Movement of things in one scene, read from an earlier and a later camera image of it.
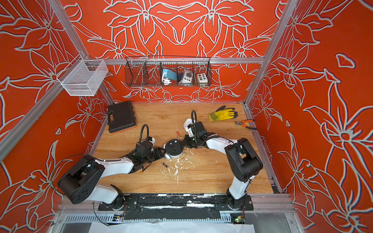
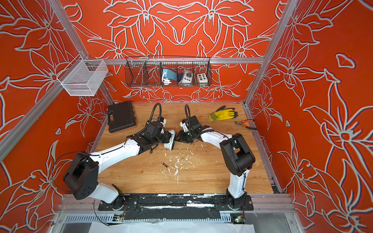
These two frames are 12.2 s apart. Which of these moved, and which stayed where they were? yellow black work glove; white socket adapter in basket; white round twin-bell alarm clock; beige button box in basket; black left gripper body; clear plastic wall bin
Moved: black left gripper body; white round twin-bell alarm clock
Stayed: white socket adapter in basket; clear plastic wall bin; yellow black work glove; beige button box in basket
